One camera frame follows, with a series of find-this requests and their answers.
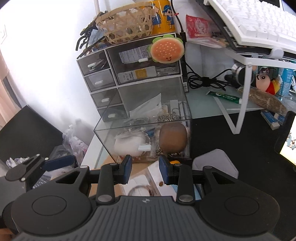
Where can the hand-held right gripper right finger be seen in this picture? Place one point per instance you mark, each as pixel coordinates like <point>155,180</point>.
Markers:
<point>164,171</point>

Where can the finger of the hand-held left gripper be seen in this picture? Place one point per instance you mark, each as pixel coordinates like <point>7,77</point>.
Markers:
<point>59,161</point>

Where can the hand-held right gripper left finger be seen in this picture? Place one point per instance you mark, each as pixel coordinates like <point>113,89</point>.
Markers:
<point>127,168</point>

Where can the white card packet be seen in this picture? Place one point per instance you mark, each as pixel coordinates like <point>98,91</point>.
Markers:
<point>151,173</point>

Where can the large clear drawer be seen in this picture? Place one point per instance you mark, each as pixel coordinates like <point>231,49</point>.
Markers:
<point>143,129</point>

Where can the white drawer organizer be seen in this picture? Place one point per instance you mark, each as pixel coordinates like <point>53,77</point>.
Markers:
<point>111,76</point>

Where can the small clear drawer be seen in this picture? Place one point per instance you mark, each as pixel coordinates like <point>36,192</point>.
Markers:
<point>113,114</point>
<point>99,81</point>
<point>94,63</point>
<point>106,99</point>

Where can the wide clear drawer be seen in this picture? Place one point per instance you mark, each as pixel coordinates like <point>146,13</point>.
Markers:
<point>143,67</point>

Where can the clear plastic bags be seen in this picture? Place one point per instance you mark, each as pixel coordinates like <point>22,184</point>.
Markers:
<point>74,143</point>

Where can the white round pouch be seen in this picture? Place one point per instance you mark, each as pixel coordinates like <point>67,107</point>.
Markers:
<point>129,144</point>

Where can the brown kiwi fruit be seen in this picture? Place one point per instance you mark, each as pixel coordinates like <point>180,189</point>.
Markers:
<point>173,138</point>

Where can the black box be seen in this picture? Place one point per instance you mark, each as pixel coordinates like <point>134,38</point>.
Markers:
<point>27,132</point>

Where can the grey cube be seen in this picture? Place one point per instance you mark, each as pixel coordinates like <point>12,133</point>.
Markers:
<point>215,163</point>

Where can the white folded paper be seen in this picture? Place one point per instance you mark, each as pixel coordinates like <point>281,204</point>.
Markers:
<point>148,106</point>

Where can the black desk mat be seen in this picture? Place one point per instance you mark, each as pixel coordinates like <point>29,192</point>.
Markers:
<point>242,150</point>

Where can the green toothpaste tube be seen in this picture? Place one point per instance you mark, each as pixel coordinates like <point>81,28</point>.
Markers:
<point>223,96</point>

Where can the white laptop stand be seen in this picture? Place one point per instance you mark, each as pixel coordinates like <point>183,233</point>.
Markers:
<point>242,99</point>

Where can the blue white box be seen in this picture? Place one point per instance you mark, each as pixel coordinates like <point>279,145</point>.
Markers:
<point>274,119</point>

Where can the burger plush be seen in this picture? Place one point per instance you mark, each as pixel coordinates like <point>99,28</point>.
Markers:
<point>167,49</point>

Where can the brown grain bag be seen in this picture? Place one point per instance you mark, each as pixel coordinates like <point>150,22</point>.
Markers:
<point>263,99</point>

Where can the smartphone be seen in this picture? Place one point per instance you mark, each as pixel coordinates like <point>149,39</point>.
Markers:
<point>286,141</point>

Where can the black claw hair clips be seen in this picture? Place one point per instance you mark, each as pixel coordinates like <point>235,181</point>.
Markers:
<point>89,34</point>

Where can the cartoon plush doll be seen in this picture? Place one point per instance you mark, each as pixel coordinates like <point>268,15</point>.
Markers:
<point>266,80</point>

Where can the woven bamboo basket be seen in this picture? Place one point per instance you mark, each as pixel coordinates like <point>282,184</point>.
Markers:
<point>126,24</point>

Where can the red snack packet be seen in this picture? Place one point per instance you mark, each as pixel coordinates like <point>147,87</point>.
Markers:
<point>203,30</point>

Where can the blue can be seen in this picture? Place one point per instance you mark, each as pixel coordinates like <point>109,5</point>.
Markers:
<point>285,81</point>

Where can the yellow cartoon tin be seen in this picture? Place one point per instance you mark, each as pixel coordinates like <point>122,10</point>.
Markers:
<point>161,16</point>

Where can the white keyboard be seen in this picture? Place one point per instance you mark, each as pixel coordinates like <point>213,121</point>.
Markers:
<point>256,22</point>

